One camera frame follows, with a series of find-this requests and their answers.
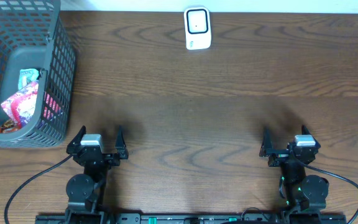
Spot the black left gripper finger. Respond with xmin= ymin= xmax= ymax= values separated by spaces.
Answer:
xmin=114 ymin=126 xmax=129 ymax=159
xmin=66 ymin=126 xmax=86 ymax=154

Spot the pink purple tissue pack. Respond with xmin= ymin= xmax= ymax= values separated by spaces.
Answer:
xmin=1 ymin=80 xmax=39 ymax=128

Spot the red chocolate bar wrapper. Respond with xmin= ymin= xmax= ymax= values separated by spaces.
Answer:
xmin=0 ymin=119 xmax=21 ymax=134

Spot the teal snack wrapper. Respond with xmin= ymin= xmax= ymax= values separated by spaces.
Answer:
xmin=17 ymin=68 xmax=40 ymax=90

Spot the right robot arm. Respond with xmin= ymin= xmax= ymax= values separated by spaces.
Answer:
xmin=259 ymin=126 xmax=329 ymax=223

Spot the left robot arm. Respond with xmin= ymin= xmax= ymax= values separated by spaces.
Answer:
xmin=63 ymin=126 xmax=129 ymax=223

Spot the white barcode scanner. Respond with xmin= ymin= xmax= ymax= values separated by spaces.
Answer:
xmin=183 ymin=7 xmax=212 ymax=50

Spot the grey plastic mesh basket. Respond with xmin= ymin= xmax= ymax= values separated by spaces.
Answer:
xmin=0 ymin=0 xmax=76 ymax=147

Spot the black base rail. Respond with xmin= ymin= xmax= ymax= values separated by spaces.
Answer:
xmin=35 ymin=212 xmax=347 ymax=224

